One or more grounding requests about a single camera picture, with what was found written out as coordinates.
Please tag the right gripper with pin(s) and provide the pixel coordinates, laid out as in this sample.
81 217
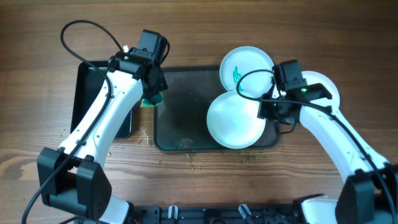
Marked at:
272 109

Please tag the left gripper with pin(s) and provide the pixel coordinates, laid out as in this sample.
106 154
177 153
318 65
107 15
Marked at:
156 83

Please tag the teal scrub sponge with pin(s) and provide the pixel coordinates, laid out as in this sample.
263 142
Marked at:
152 101

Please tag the white plate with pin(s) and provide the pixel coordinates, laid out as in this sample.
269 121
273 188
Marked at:
232 121
241 61
315 77

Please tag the white plate top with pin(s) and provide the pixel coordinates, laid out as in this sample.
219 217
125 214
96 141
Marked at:
241 61

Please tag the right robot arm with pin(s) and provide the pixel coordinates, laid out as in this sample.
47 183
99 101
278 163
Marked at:
369 193

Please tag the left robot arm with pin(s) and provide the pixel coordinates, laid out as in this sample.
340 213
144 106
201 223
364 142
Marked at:
71 177

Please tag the large dark serving tray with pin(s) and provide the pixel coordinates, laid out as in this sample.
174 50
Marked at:
180 121

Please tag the black mounting rail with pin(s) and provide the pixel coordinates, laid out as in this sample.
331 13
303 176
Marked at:
243 214

